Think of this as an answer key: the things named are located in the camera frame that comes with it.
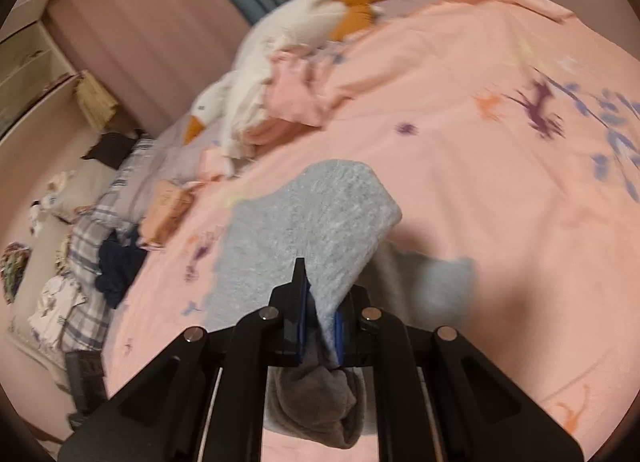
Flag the navy crumpled garment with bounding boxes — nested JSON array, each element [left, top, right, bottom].
[[95, 227, 151, 308]]

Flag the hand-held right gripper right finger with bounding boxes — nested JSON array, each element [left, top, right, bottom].
[[332, 287, 583, 462]]

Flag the plaid pillow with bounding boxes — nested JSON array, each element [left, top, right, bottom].
[[60, 137, 156, 358]]

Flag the black cloth on headboard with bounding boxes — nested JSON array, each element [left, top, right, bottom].
[[82, 131, 146, 168]]

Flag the white goose plush toy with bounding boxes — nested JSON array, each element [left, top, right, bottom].
[[182, 0, 406, 163]]

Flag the pink folded garment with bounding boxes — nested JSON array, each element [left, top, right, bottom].
[[245, 45, 351, 148]]

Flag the yellow striped curtain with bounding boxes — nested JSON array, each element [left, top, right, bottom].
[[75, 70, 121, 130]]

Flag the white brown plush toy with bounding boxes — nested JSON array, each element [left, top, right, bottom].
[[47, 171, 76, 203]]

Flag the pink printed blanket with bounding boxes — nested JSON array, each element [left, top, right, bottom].
[[102, 0, 640, 462]]

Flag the peach folded garment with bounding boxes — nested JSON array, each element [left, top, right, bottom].
[[140, 179, 196, 245]]

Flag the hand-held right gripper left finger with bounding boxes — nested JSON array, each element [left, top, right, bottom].
[[57, 257, 313, 462]]

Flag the pink curtain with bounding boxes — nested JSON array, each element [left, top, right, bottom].
[[45, 0, 640, 133]]

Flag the black object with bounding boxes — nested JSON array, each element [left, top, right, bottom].
[[65, 349, 108, 413]]

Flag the white printed garment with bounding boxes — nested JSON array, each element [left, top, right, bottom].
[[27, 275, 88, 343]]

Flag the cream pillow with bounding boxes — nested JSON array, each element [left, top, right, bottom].
[[50, 162, 121, 223]]

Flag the colourful patterned cushion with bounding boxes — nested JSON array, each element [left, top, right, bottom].
[[2, 242, 31, 303]]

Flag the cream headboard cabinet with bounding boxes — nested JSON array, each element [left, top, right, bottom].
[[0, 0, 166, 153]]

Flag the grey printed sweatshirt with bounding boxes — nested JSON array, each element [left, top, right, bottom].
[[202, 159, 476, 450]]

